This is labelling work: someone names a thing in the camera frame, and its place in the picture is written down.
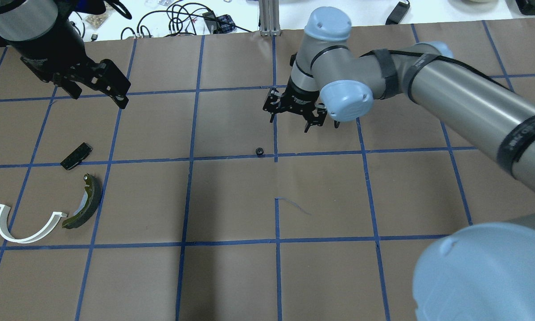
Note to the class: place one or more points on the aluminium frame post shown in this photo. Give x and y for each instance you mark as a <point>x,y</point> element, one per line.
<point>269,18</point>

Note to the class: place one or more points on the white curved plastic bracket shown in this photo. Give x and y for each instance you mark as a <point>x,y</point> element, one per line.
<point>28,236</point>

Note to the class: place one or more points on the black brake pad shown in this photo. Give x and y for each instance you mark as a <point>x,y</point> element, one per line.
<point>77,156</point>

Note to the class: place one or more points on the green brake shoe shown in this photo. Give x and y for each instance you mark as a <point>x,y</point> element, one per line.
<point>88,205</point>

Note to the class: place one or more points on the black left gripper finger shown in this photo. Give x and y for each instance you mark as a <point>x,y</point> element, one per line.
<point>113,83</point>
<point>67,84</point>

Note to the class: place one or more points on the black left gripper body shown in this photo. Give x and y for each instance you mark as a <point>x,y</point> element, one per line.
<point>49,52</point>

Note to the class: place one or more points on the black power adapter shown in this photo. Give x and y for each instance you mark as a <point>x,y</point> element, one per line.
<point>398,13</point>

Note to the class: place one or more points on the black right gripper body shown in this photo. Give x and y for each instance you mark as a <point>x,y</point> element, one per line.
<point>299,97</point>

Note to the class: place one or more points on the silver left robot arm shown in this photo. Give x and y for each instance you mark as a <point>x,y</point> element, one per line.
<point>46,22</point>

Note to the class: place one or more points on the bag of wooden pieces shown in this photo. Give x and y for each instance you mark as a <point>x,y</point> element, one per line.
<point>96,21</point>

